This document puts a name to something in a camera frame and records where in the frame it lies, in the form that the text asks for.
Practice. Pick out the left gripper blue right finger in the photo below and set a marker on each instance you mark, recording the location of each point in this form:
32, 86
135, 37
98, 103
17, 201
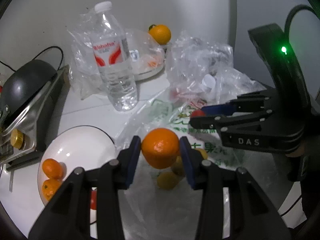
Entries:
192, 164

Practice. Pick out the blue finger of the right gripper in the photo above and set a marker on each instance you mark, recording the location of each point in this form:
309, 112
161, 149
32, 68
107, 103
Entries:
215, 119
238, 105

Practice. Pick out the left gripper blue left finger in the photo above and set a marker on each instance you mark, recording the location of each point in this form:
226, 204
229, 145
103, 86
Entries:
128, 159

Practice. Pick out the small yellow-green fruit bottom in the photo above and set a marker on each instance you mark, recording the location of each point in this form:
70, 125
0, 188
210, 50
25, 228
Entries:
202, 152

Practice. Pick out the small yellow-green fruit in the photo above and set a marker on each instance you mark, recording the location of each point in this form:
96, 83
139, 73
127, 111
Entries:
202, 152
177, 167
167, 180

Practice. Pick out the cherry tomato bottom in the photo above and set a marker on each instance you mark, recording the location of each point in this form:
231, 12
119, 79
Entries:
197, 113

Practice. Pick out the cherry tomato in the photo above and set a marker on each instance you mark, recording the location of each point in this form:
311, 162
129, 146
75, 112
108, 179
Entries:
93, 204
197, 113

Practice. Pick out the mandarin orange bottom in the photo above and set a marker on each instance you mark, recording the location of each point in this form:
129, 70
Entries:
160, 148

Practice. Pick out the mandarin orange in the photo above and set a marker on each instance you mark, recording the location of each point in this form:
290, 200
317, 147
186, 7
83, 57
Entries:
50, 187
160, 148
52, 169

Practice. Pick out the white plate black rim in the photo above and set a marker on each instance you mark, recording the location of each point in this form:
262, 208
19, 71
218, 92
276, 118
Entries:
81, 146

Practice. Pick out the crumpled clear plastic bag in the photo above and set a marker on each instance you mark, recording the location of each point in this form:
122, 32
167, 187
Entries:
199, 68

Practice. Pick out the clear bag over white bowl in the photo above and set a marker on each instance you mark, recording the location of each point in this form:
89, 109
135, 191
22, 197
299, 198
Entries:
146, 57

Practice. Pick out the large orange on bowl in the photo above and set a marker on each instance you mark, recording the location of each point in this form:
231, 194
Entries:
160, 33

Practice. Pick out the clear plastic water bottle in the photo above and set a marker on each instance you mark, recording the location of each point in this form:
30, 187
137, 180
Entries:
112, 57

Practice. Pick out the black wok with wooden handle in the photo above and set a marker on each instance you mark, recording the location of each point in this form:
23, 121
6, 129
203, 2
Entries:
22, 87

